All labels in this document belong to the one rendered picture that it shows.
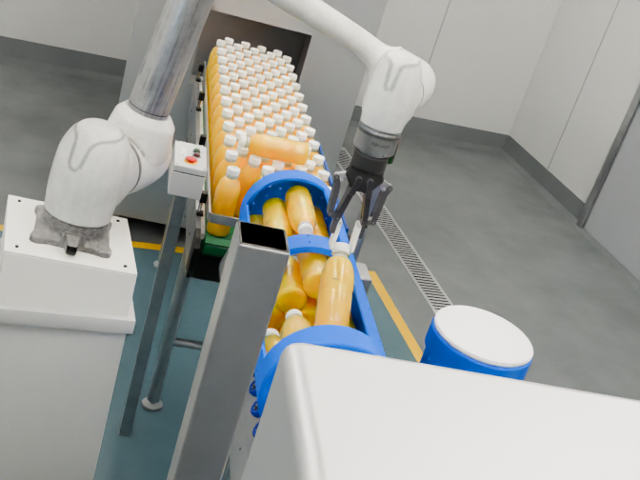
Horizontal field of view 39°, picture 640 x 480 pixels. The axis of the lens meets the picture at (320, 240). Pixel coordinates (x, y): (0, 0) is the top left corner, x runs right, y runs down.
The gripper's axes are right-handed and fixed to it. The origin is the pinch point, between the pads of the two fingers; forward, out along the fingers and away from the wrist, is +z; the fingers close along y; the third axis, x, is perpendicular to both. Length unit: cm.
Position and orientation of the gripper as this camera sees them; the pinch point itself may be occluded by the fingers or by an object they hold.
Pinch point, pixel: (345, 235)
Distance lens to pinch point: 196.4
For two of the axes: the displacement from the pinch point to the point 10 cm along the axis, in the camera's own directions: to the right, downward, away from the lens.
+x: -1.2, -4.6, 8.8
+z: -2.7, 8.7, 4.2
